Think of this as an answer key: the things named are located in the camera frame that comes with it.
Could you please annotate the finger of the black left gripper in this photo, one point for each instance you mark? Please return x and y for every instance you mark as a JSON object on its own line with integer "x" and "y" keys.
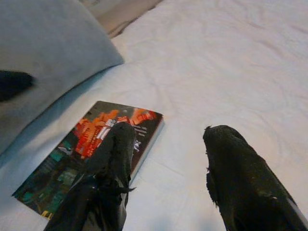
{"x": 14, "y": 84}

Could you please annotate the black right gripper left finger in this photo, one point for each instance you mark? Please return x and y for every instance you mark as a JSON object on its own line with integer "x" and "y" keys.
{"x": 103, "y": 187}

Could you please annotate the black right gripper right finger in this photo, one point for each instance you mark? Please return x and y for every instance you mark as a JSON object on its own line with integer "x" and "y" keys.
{"x": 245, "y": 187}

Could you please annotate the grey pillow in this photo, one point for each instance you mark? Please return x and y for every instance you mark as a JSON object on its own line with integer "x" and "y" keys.
{"x": 48, "y": 43}

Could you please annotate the red and teal paperback book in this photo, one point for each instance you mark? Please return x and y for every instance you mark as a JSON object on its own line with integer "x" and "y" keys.
{"x": 48, "y": 180}

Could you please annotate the white bed sheet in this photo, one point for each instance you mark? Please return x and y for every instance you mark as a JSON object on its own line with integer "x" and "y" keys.
{"x": 216, "y": 72}

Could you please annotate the beige padded bed bumper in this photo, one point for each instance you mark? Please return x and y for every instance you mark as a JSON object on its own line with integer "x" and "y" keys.
{"x": 120, "y": 16}

